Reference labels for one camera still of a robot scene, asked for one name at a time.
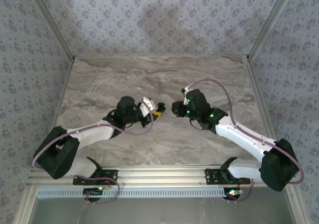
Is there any black controller board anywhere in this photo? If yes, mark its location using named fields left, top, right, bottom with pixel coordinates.
left=83, top=187, right=105, bottom=202
left=223, top=188, right=246, bottom=202

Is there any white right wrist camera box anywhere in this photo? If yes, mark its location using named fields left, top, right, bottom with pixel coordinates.
left=181, top=86, right=191, bottom=106

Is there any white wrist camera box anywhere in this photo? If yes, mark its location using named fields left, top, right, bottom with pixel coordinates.
left=181, top=86, right=191, bottom=106
left=139, top=97, right=158, bottom=117

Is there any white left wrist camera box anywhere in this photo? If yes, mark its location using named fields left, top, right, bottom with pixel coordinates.
left=139, top=97, right=158, bottom=117

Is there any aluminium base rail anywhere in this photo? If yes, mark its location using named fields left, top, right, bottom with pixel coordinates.
left=27, top=166, right=299, bottom=187

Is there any aluminium table side rail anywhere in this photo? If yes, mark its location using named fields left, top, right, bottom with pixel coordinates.
left=48, top=56, right=76, bottom=132
left=245, top=56, right=285, bottom=167

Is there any white slotted cable duct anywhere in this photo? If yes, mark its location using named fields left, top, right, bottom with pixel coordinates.
left=36, top=187, right=246, bottom=199

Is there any aluminium corner post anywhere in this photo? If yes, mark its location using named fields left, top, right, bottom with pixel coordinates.
left=26, top=0, right=76, bottom=61
left=246, top=0, right=297, bottom=61

